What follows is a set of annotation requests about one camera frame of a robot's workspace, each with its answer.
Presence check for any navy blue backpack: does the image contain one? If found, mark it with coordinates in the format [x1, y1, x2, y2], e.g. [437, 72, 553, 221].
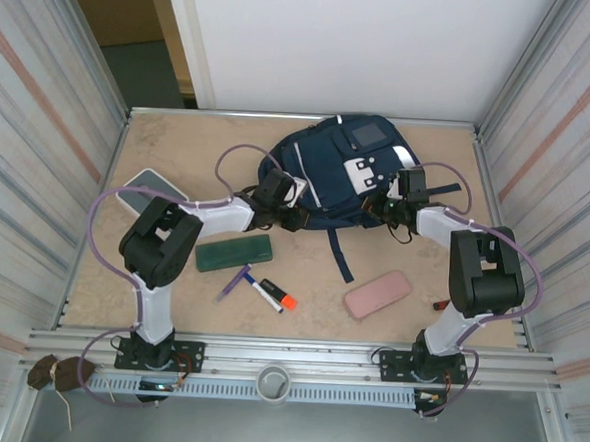
[250, 107, 472, 291]

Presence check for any orange black highlighter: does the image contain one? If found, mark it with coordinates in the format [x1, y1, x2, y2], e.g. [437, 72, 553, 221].
[259, 275, 301, 310]

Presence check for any green pencil case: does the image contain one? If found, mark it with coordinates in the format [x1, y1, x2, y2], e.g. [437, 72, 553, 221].
[193, 229, 276, 278]

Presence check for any blue white marker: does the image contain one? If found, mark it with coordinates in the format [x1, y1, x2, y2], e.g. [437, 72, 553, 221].
[245, 271, 289, 313]

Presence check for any pink pencil case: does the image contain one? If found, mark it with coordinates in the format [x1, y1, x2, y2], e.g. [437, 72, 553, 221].
[343, 266, 415, 322]

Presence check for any purple pen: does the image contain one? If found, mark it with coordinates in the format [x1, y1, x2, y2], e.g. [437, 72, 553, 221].
[218, 261, 253, 302]

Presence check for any grey white box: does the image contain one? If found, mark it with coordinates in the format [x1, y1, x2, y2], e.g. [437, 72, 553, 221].
[115, 166, 190, 219]

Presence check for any grey round cup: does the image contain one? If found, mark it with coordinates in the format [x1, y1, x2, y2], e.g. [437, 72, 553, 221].
[254, 362, 293, 406]

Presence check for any small circuit board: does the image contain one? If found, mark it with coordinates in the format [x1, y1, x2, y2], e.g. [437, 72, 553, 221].
[137, 379, 179, 394]

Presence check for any brown wooden door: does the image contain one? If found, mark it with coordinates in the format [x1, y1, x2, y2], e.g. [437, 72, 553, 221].
[57, 0, 170, 52]

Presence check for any brown cloth bundle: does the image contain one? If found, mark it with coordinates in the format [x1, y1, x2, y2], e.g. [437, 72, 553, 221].
[26, 352, 98, 395]

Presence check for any aluminium frame rail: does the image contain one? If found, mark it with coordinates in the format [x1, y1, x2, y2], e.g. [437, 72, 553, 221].
[24, 320, 563, 396]

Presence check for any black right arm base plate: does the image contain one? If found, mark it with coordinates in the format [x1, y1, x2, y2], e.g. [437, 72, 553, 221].
[377, 346, 470, 388]

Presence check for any slotted grey cable duct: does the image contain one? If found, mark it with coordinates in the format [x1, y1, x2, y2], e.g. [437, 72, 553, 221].
[83, 367, 419, 413]

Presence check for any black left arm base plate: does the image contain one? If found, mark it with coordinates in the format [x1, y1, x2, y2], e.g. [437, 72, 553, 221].
[113, 336, 206, 376]

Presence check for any beige string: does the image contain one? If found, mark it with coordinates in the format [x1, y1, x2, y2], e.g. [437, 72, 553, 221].
[53, 389, 76, 432]

